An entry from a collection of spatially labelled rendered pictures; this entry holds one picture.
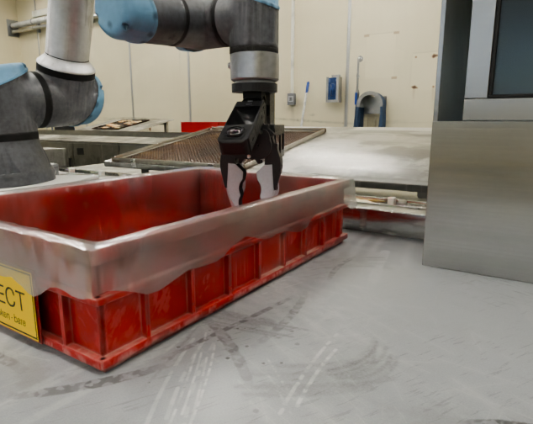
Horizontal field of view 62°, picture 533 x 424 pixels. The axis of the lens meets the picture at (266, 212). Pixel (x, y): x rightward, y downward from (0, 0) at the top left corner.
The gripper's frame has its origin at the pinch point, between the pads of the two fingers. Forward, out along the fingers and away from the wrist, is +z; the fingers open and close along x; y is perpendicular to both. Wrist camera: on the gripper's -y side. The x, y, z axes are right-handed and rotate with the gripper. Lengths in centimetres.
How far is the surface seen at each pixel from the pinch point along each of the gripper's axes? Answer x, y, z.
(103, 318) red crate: -1.8, -39.2, 0.4
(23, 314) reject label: 7.1, -38.0, 1.7
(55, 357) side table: 3.6, -38.7, 4.7
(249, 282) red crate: -7.1, -21.3, 3.3
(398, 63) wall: -13, 405, -71
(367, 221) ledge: -17.4, 11.2, 2.7
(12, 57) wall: 626, 564, -124
